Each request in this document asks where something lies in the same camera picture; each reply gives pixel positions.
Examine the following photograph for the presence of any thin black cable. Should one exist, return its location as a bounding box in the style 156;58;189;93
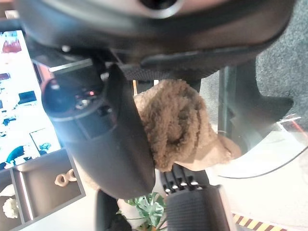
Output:
216;146;308;179

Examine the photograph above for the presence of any robot leg with dark foot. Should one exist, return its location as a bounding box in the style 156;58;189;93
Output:
218;59;295;156

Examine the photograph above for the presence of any green leafy plant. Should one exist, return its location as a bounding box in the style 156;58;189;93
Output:
116;192;168;231

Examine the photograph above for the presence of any white board with colourful prints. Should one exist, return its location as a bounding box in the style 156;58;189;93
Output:
0;30;62;170

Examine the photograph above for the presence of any beige knot ornament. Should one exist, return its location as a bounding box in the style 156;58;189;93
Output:
54;168;78;187

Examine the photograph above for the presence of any yellow black hazard tape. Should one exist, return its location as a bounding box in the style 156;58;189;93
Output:
231;213;291;231

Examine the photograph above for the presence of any grey cubby shelf unit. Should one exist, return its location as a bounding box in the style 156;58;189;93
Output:
0;148;87;231

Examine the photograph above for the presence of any dark grey carpet mat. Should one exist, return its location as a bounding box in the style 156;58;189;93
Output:
255;0;308;98

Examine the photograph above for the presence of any brown fluffy cloth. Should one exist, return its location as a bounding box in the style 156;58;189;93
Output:
131;78;242;173

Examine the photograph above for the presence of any white coral ornament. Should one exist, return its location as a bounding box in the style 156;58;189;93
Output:
2;198;20;219

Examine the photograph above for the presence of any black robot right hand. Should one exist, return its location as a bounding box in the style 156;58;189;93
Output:
14;0;297;231

